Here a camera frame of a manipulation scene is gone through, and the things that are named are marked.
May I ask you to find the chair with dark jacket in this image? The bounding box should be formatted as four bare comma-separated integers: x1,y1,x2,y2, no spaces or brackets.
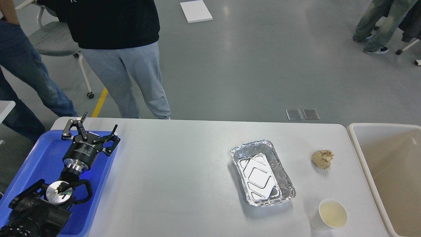
373,0,421,66

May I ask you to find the white side table corner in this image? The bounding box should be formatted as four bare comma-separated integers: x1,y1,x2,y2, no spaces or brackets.
0,100,16,123

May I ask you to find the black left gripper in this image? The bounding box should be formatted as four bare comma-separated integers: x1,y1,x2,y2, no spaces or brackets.
62,112,121,171

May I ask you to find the person in blue jeans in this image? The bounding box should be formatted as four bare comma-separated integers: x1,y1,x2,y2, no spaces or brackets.
0,0,78,144

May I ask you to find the crumpled brown paper ball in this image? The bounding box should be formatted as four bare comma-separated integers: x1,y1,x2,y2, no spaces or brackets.
311,149,335,170

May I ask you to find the person in grey sweatpants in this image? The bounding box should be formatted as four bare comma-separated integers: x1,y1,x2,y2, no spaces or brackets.
38,0,170,119

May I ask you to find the white flat box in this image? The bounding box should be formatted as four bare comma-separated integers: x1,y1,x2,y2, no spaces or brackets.
180,0,213,24

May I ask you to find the blue plastic tray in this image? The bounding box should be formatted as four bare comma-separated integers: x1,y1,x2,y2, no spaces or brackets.
0,130,117,237

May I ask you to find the grey office chair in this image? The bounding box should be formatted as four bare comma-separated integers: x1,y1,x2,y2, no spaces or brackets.
15,0,94,99

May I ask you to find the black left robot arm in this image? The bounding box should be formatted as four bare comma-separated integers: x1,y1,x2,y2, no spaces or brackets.
1,114,120,237

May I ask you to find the person in faded jeans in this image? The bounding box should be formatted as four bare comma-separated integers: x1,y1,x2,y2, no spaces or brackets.
352,0,418,54

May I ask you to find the beige plastic bin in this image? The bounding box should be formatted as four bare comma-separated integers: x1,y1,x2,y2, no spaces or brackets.
347,123,421,237

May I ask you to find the aluminium foil tray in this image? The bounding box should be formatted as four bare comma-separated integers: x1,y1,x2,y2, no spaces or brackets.
230,140,296,207

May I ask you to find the white paper cup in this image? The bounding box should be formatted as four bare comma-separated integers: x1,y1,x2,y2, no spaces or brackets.
310,198,348,231

